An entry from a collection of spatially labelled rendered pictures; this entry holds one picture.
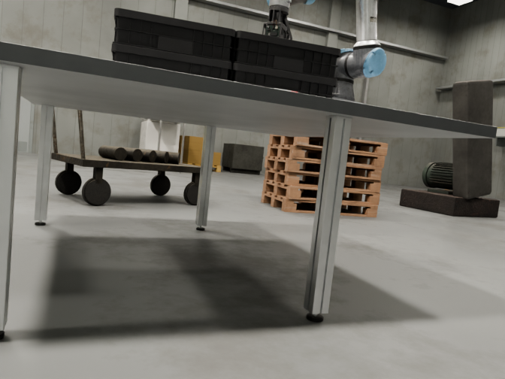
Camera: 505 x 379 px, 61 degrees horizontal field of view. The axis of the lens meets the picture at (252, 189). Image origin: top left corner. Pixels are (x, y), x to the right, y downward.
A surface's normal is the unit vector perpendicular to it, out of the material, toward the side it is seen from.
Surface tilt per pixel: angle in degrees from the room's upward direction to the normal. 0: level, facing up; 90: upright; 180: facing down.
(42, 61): 90
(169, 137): 90
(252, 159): 90
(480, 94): 90
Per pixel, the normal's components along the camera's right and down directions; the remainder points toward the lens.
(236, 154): 0.33, 0.11
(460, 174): -0.88, 0.16
